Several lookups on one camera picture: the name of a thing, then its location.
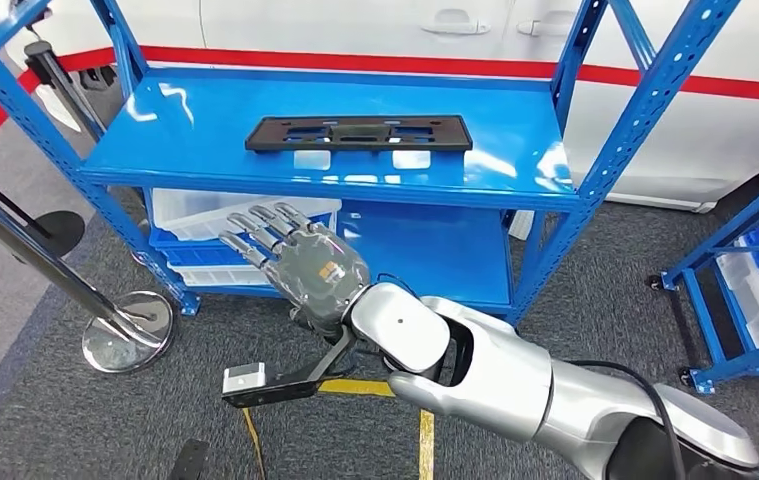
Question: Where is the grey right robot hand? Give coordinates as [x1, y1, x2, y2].
[217, 201, 372, 339]

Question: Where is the long black plastic part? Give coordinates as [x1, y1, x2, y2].
[244, 115, 474, 155]

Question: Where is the blue metal shelf rack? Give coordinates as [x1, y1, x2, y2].
[0, 0, 741, 326]

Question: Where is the blue wheeled shelf rack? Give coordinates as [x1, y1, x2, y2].
[647, 158, 759, 395]

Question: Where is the translucent white plastic bin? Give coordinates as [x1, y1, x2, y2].
[151, 188, 343, 243]

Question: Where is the black round stanchion base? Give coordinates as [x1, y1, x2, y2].
[0, 165, 86, 260]

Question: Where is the white car with red stripe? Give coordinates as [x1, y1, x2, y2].
[4, 0, 759, 215]

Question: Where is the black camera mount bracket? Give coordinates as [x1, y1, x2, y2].
[223, 327, 358, 409]

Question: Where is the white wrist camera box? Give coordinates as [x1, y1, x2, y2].
[221, 362, 267, 395]

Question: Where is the chrome stanchion post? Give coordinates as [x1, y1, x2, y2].
[24, 40, 110, 144]
[0, 168, 175, 374]

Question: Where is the black upper arm cable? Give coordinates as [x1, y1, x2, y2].
[567, 360, 688, 480]

